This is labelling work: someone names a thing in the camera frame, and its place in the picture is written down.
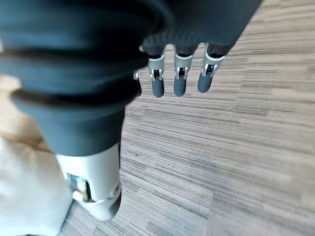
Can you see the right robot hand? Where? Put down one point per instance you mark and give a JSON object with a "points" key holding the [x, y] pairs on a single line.
{"points": [[73, 73]]}

